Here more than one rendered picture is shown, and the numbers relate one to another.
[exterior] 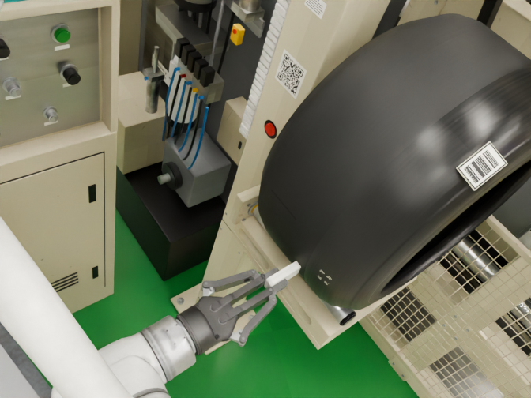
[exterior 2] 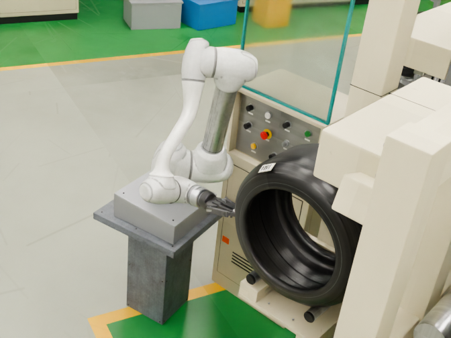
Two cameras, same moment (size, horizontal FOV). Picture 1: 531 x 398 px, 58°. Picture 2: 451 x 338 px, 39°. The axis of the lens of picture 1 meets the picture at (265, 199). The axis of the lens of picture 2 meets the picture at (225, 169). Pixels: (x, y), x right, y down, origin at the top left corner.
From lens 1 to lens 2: 235 cm
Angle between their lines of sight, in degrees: 68
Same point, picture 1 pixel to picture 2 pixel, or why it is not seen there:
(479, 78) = (303, 154)
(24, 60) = (294, 136)
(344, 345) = not seen: outside the picture
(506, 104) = (292, 159)
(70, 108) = not seen: hidden behind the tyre
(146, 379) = (182, 183)
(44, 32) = (303, 129)
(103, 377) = (170, 145)
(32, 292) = (182, 121)
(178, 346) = (196, 190)
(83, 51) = not seen: hidden behind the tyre
